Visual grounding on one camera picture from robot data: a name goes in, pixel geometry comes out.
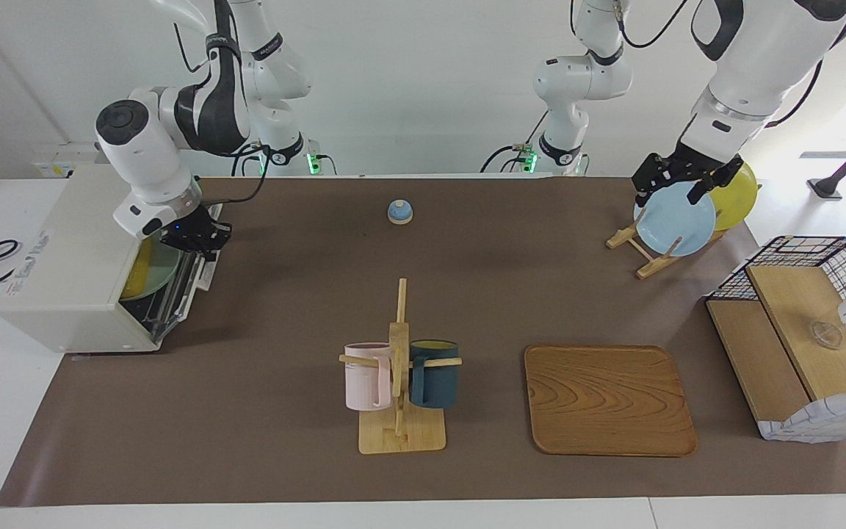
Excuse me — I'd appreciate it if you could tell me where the light green plate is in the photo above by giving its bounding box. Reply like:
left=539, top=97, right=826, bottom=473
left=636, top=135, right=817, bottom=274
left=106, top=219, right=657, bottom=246
left=120, top=239, right=180, bottom=301

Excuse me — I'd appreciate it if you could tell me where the glass oven door with handle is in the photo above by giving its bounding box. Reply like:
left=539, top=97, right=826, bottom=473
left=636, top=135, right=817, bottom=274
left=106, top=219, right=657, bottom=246
left=145, top=220, right=224, bottom=348

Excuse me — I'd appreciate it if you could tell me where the white toaster oven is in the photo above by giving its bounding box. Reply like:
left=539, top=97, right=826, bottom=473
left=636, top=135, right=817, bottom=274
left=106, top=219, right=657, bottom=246
left=0, top=163, right=203, bottom=353

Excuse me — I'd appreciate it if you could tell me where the yellow plate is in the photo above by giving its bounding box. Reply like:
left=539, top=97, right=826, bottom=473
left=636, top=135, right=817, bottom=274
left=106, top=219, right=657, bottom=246
left=709, top=162, right=759, bottom=232

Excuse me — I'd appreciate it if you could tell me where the light blue plate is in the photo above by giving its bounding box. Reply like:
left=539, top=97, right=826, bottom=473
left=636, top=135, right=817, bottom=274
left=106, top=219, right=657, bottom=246
left=634, top=181, right=717, bottom=257

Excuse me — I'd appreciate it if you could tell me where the wooden plate rack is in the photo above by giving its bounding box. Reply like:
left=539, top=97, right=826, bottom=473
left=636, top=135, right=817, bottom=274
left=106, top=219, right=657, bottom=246
left=607, top=224, right=725, bottom=280

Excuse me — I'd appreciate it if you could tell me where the brown table mat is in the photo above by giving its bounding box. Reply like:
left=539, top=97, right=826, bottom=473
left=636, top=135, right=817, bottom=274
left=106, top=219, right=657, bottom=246
left=0, top=176, right=846, bottom=508

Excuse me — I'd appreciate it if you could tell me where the small clear glass cup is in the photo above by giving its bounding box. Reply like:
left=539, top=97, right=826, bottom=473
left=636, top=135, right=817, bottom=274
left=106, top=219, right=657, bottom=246
left=811, top=321, right=845, bottom=350

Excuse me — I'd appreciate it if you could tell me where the pink mug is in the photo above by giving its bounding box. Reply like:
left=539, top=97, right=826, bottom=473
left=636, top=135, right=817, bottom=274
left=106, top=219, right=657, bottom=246
left=344, top=342, right=393, bottom=411

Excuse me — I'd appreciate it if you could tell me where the brown wooden tray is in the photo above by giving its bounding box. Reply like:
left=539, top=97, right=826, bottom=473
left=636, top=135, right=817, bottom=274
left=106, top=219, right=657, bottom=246
left=524, top=345, right=698, bottom=458

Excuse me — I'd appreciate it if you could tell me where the wooden mug tree stand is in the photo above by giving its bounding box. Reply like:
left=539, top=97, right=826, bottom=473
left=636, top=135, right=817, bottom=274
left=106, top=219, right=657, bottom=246
left=339, top=278, right=463, bottom=455

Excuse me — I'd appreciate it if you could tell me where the dark blue mug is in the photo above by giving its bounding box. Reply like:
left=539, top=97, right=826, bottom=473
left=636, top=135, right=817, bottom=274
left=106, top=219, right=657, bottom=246
left=408, top=339, right=460, bottom=409

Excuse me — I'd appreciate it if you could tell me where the white checked cloth liner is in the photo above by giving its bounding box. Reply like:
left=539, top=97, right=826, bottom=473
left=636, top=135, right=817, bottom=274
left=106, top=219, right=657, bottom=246
left=759, top=387, right=846, bottom=443

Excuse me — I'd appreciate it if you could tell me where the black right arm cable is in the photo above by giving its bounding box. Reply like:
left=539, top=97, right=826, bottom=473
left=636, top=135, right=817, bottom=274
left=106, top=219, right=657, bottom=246
left=173, top=22, right=271, bottom=205

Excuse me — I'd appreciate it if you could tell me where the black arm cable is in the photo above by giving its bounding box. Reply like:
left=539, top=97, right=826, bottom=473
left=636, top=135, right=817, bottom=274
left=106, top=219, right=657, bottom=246
left=173, top=22, right=271, bottom=205
left=614, top=0, right=690, bottom=50

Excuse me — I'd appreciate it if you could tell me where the black base cable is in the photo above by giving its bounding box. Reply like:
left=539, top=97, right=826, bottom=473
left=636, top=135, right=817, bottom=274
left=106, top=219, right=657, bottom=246
left=479, top=110, right=550, bottom=174
left=231, top=142, right=266, bottom=177

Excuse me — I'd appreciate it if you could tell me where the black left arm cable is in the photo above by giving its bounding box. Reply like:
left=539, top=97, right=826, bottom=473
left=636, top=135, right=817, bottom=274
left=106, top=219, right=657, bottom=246
left=614, top=0, right=690, bottom=50

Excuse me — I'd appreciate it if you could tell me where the wooden shelf with wire basket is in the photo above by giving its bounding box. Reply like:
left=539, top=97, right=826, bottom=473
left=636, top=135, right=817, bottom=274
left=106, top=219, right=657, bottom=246
left=705, top=236, right=846, bottom=442

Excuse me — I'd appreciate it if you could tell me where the white wall socket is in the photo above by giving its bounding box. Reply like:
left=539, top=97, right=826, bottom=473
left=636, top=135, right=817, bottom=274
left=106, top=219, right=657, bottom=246
left=32, top=143, right=101, bottom=179

